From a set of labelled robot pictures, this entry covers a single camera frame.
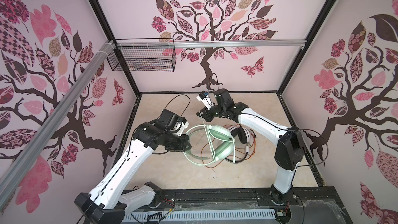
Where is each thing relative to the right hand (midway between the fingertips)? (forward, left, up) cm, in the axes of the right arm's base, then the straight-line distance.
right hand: (198, 110), depth 81 cm
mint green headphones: (-23, -11, +6) cm, 26 cm away
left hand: (-23, +4, 0) cm, 23 cm away
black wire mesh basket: (+36, +30, +12) cm, 48 cm away
